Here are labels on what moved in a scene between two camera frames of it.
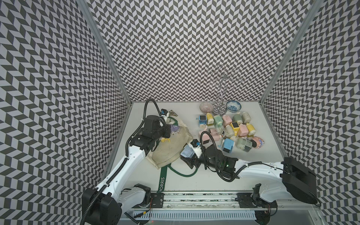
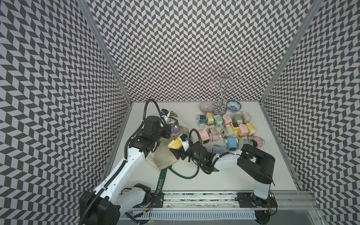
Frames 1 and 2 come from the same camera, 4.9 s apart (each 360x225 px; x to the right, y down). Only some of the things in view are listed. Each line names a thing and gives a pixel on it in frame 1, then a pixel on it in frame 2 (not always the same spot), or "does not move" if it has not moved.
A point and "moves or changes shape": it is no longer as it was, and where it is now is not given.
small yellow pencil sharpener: x=164 y=139 moves or changes shape
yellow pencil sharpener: x=251 y=130 does not move
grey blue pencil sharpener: x=188 y=152 moves or changes shape
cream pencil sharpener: x=245 y=117 does not move
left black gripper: x=167 y=128 does not move
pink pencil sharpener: x=243 y=130 does not move
